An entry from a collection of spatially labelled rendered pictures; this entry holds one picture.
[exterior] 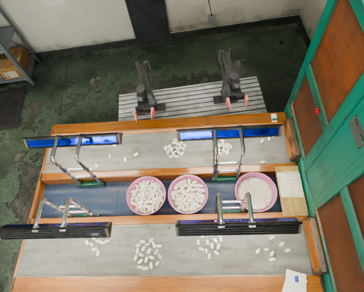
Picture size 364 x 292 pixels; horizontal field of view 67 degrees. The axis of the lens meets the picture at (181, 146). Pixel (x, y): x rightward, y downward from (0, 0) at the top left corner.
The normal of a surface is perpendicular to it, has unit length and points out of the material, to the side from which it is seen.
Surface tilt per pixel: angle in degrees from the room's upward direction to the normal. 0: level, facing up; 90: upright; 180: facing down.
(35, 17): 90
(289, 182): 0
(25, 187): 0
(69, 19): 90
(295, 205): 0
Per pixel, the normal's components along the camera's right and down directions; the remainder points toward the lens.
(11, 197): -0.10, -0.47
